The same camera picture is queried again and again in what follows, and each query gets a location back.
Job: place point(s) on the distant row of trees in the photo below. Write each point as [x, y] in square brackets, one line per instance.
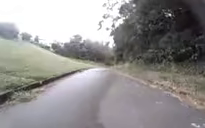
[83, 50]

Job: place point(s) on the grey asphalt path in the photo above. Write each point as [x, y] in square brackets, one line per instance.
[96, 100]

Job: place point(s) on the dense wood of trees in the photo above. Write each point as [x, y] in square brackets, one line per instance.
[163, 30]

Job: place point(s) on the dark kerb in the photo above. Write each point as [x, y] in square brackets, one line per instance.
[23, 87]

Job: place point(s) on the grass slope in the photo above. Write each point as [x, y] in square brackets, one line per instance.
[20, 63]

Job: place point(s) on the grass verge with dry leaves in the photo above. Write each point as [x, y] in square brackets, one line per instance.
[186, 83]

